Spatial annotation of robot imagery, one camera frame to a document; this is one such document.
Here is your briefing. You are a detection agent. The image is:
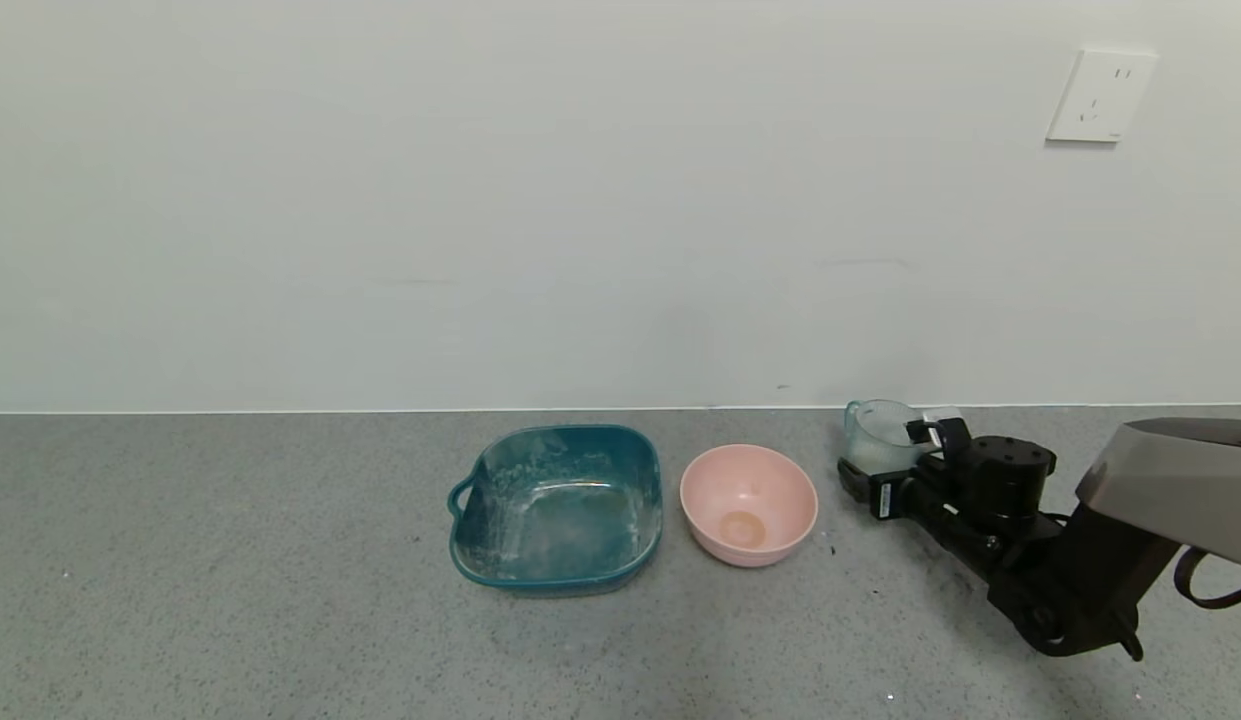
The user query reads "teal square plastic tray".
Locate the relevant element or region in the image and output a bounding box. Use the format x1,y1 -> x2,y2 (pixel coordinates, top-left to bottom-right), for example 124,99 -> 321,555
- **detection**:
447,424 -> 665,598

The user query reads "ribbed translucent plastic cup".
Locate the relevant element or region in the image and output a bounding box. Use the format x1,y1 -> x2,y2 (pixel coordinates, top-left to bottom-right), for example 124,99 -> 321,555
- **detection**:
844,399 -> 928,474

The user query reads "white wall socket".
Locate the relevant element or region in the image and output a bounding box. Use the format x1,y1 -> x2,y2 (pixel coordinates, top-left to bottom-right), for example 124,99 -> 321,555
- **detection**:
1046,48 -> 1159,144

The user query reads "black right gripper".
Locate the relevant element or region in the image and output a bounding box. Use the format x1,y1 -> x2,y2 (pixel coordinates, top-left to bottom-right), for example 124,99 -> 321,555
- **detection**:
836,450 -> 963,520

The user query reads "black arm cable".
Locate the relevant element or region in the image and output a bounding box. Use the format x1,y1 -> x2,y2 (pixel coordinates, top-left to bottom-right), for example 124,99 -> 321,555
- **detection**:
1173,546 -> 1241,610

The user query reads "pink ribbed bowl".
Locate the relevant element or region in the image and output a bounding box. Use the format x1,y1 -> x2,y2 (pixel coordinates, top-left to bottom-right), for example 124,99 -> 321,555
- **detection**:
679,444 -> 819,569

